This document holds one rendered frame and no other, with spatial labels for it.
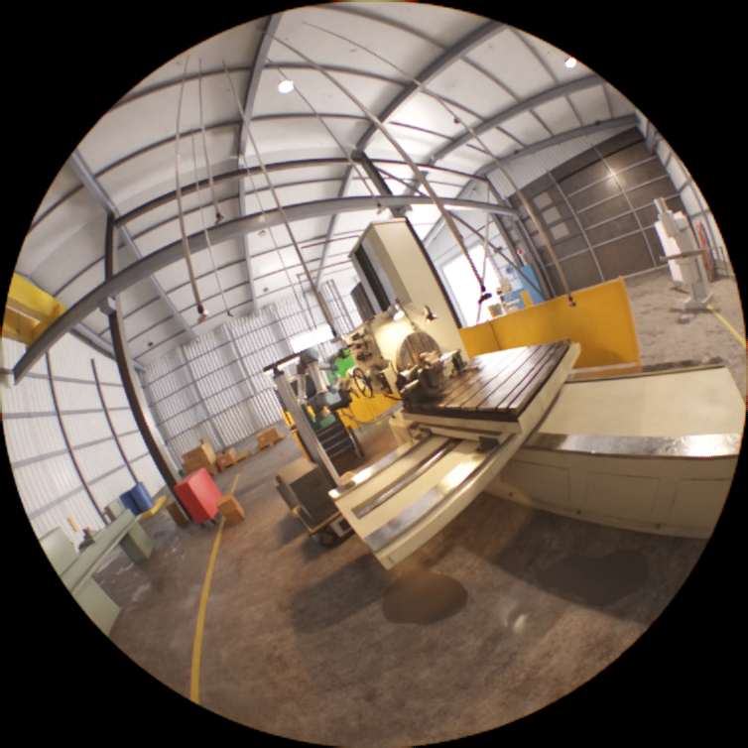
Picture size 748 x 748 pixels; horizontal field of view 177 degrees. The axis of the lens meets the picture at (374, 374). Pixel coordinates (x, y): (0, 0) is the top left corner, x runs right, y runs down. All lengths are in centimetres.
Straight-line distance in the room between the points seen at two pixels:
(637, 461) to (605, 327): 243
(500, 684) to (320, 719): 99
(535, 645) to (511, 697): 33
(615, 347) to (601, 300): 66
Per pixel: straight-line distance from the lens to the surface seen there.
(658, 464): 161
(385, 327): 256
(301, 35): 691
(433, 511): 138
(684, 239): 689
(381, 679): 179
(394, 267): 295
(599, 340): 380
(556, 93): 1154
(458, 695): 165
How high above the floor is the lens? 161
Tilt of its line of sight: 6 degrees down
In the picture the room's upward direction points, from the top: 25 degrees counter-clockwise
